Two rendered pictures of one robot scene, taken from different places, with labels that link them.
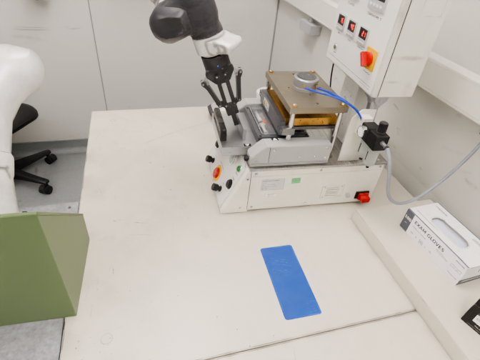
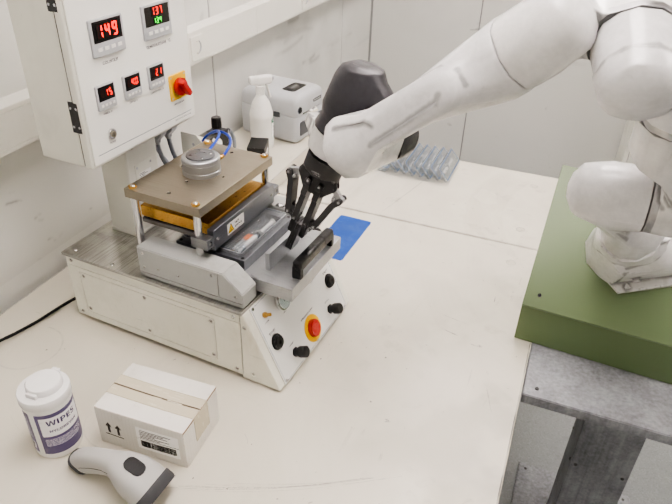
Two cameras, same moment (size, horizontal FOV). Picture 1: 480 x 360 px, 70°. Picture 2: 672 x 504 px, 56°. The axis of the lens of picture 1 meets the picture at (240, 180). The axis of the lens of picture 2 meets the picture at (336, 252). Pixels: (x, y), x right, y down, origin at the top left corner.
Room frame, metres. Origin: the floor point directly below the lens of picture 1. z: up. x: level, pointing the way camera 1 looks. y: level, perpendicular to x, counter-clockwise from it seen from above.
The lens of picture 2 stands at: (1.76, 0.80, 1.69)
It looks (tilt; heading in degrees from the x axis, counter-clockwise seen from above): 33 degrees down; 220
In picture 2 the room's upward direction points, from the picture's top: 2 degrees clockwise
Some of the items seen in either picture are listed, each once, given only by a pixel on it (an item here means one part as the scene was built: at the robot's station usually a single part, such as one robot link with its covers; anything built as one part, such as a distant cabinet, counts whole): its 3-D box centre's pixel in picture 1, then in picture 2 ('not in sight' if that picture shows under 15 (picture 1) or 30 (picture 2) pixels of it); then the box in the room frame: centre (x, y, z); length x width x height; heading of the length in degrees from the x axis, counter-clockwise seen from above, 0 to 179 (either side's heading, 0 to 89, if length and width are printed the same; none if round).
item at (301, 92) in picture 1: (313, 98); (196, 175); (1.03, -0.21, 1.08); 0.31 x 0.24 x 0.13; 15
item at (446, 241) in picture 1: (446, 240); not in sight; (0.71, -0.61, 0.83); 0.23 x 0.12 x 0.07; 22
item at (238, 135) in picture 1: (260, 127); (256, 243); (1.01, -0.05, 0.97); 0.30 x 0.22 x 0.08; 105
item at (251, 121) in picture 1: (274, 123); (237, 232); (1.02, -0.10, 0.98); 0.20 x 0.17 x 0.03; 15
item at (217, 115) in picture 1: (219, 123); (313, 252); (0.97, 0.08, 0.99); 0.15 x 0.02 x 0.04; 15
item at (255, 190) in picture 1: (288, 161); (219, 275); (1.02, -0.17, 0.84); 0.53 x 0.37 x 0.17; 105
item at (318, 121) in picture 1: (302, 101); (206, 188); (1.03, -0.17, 1.07); 0.22 x 0.17 x 0.10; 15
